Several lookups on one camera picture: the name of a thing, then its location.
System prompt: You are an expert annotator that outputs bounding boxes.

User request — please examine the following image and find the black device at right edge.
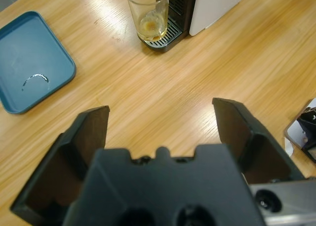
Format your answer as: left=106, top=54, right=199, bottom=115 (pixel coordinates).
left=283, top=98, right=316, bottom=162

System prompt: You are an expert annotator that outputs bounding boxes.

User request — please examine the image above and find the white capsule coffee machine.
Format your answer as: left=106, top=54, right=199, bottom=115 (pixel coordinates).
left=140, top=0, right=246, bottom=52

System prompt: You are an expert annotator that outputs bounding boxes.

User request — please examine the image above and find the teal plastic tray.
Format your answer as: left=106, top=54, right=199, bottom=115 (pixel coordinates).
left=0, top=10, right=77, bottom=115

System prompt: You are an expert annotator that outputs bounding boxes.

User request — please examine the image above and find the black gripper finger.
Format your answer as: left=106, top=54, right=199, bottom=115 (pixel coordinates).
left=10, top=105, right=111, bottom=223
left=212, top=97, right=307, bottom=185

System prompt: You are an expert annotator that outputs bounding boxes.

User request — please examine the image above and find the clear drinking glass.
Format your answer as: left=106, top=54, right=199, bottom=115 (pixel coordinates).
left=124, top=0, right=170, bottom=43

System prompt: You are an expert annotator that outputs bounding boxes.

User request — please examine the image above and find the white paper tag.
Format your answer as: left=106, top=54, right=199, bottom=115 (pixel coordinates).
left=284, top=136, right=296, bottom=158

